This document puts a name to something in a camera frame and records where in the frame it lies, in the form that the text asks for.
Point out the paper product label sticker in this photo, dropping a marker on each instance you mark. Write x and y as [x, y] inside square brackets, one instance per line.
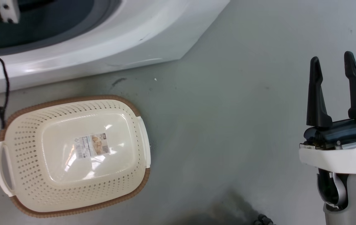
[92, 146]

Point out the white front-load washing machine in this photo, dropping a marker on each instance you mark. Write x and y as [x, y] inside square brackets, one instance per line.
[127, 34]

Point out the cream laundry basket brown rim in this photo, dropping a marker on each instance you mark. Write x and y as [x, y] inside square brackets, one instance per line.
[40, 187]

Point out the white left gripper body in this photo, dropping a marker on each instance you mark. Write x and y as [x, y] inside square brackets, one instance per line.
[7, 11]

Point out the grey rubber door gasket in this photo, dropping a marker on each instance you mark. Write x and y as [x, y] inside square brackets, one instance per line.
[71, 29]

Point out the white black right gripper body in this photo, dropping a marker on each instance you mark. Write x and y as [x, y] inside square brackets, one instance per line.
[343, 156]

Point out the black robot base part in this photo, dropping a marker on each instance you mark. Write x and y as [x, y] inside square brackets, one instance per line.
[263, 220]

